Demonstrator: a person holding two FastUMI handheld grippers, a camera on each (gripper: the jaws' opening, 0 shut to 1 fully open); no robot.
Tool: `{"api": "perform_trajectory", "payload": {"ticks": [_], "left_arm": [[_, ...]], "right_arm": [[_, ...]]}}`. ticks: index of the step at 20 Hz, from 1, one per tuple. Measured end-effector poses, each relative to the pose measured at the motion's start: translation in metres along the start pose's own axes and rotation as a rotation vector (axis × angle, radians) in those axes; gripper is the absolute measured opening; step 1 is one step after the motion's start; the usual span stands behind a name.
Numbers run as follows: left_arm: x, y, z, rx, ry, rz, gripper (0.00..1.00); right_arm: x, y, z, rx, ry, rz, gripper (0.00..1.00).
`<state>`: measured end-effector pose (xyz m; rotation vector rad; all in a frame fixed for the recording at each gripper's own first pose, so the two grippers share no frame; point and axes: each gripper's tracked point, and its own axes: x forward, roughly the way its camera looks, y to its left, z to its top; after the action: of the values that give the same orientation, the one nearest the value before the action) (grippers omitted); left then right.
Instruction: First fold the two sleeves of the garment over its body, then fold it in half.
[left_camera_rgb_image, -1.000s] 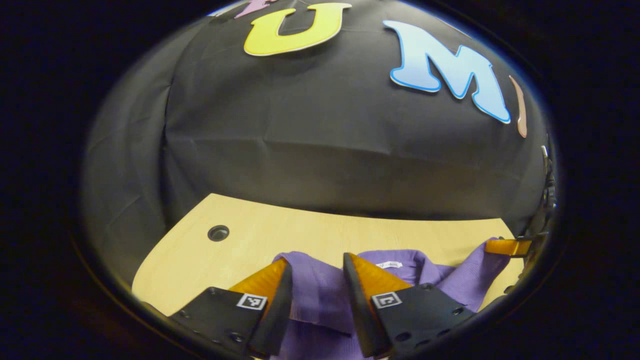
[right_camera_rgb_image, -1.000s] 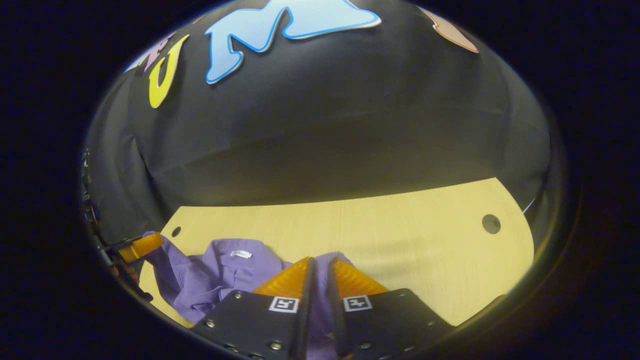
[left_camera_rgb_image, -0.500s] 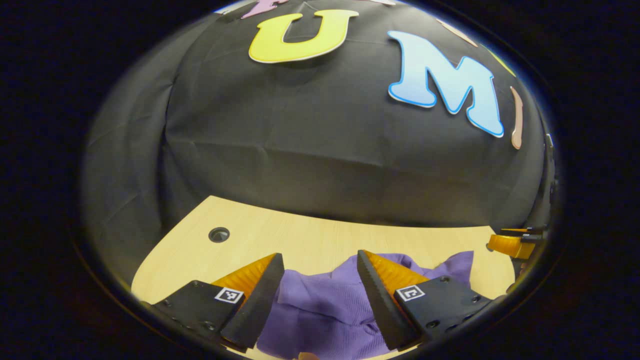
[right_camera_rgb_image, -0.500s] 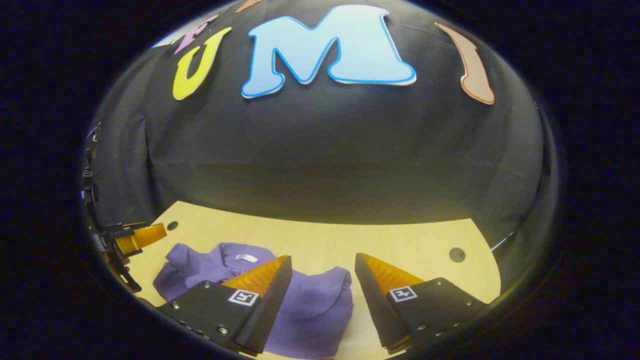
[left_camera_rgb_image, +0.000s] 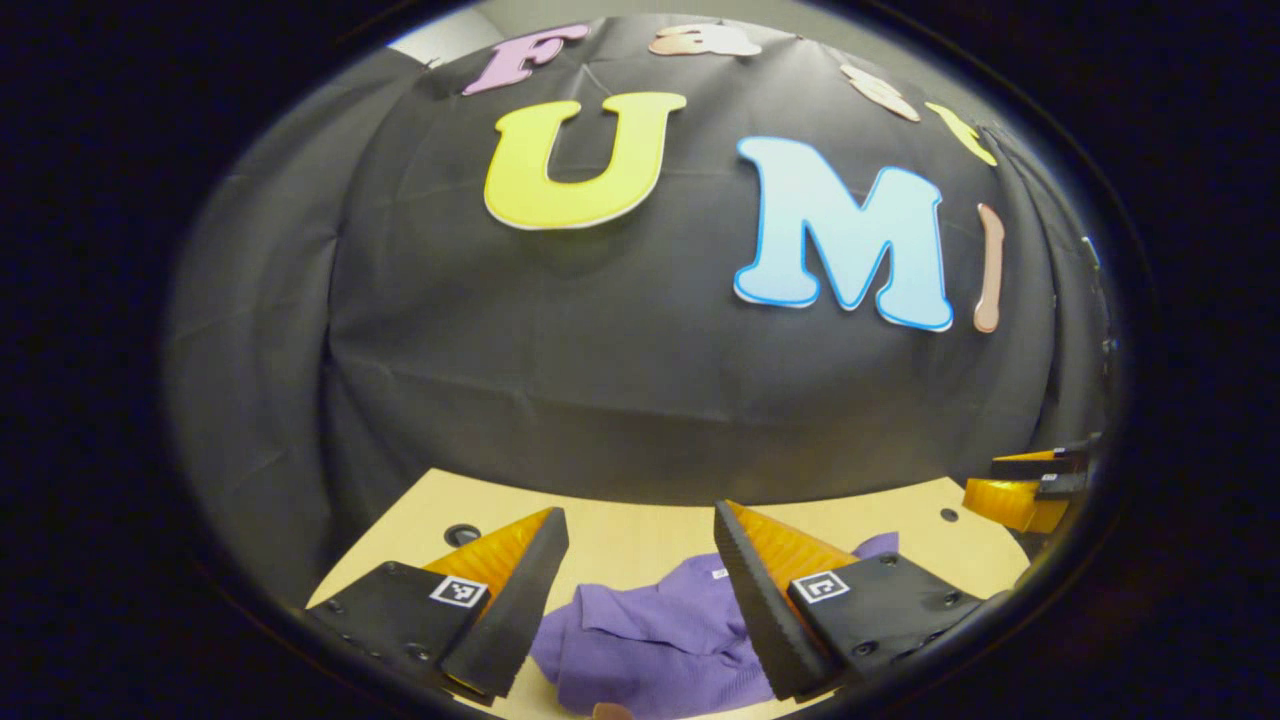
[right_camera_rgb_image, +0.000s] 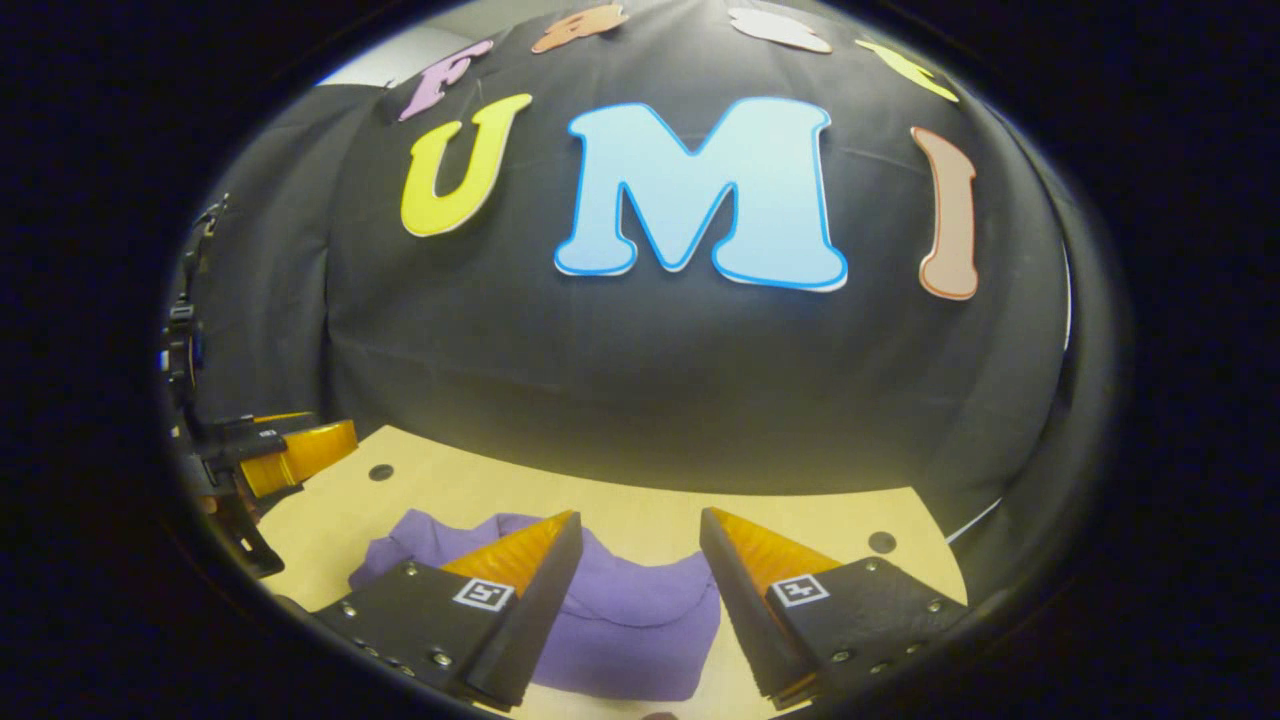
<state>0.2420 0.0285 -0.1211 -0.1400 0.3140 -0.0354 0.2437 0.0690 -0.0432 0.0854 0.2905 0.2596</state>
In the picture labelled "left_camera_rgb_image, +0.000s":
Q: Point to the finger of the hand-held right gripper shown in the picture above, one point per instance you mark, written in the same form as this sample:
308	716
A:
1010	505
1040	467

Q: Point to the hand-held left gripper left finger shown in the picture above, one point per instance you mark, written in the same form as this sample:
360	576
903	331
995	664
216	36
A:
520	610

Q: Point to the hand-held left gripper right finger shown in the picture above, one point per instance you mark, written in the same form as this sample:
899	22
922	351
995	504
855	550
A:
765	620

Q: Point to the purple button shirt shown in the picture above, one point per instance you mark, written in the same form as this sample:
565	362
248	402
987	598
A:
650	640

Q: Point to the black backdrop cloth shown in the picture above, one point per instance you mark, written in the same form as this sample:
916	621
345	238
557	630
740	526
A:
600	380

